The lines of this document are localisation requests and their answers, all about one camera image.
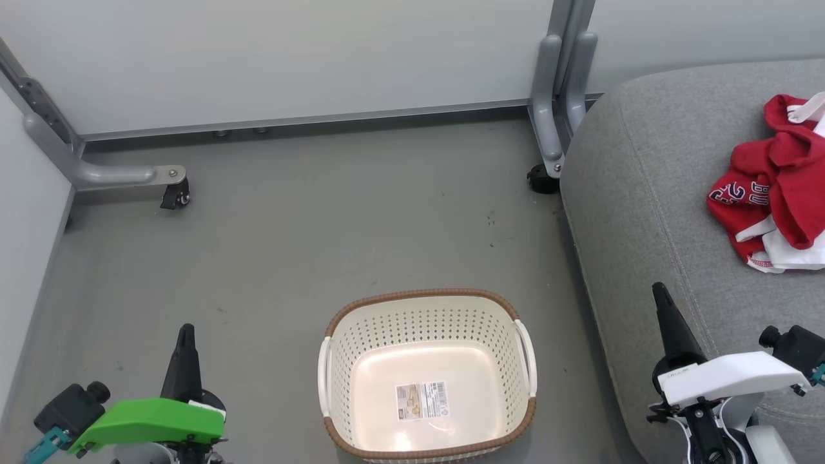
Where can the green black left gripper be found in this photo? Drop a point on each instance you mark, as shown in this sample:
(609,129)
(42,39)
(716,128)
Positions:
(148,419)

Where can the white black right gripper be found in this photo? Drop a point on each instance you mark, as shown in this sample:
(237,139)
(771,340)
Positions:
(728,377)

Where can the red shorts with white trim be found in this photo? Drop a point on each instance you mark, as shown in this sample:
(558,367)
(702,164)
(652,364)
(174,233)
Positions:
(799,167)

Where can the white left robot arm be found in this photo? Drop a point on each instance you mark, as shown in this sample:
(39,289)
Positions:
(142,454)

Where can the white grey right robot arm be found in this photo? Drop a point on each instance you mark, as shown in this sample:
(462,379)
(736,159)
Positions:
(741,438)

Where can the grey fabric sofa seat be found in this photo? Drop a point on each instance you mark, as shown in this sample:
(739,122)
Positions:
(644,193)

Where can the cream perforated laundry basket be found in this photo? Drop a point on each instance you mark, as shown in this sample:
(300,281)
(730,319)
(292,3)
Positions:
(425,361)

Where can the black caster wheel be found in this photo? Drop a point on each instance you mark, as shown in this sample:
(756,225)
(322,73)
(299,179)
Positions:
(175,194)
(543,180)

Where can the paper sticker label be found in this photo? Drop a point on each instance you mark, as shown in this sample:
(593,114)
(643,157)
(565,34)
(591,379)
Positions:
(422,401)

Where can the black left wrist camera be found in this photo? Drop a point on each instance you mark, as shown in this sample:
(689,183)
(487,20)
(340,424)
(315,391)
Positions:
(67,409)

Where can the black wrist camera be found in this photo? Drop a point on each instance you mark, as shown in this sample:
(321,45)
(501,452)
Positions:
(802,348)
(67,409)

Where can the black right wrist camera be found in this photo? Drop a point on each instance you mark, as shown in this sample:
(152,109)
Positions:
(802,348)

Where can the grey metal frame leg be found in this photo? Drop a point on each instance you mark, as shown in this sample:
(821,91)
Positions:
(109,174)
(557,77)

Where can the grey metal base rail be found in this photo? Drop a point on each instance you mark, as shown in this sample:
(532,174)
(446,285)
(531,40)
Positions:
(290,121)

